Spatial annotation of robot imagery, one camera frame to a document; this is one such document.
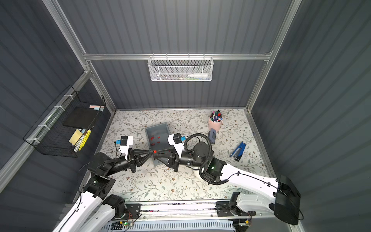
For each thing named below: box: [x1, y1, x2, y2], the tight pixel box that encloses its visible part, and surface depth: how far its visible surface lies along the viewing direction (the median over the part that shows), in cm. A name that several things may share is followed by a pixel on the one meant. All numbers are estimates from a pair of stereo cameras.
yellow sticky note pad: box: [68, 128, 84, 145], surface depth 70 cm
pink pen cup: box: [208, 110, 223, 132], surface depth 101 cm
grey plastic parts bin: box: [144, 122, 172, 167], surface depth 98 cm
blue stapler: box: [229, 141, 247, 162], surface depth 96 cm
